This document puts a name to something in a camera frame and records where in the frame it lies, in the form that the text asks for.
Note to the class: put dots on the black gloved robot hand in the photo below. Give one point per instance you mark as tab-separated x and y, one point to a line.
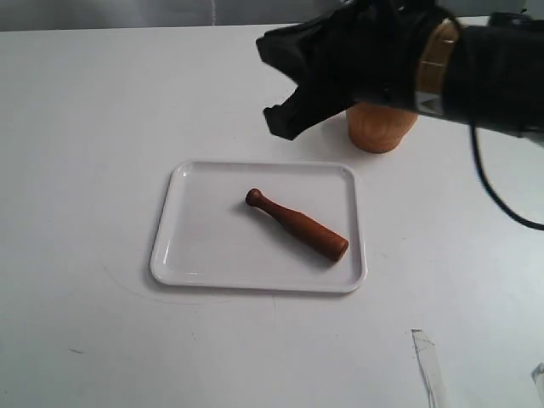
364	51

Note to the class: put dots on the dark wooden pestle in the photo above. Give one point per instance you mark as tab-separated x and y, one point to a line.
326	242

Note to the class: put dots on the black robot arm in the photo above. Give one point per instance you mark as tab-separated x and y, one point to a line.
494	76

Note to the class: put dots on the brown wooden mortar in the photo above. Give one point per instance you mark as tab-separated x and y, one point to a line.
378	129

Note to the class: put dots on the white plastic tray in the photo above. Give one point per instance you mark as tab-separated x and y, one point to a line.
209	237

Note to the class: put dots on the clear tape strip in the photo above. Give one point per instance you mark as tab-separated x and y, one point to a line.
428	362

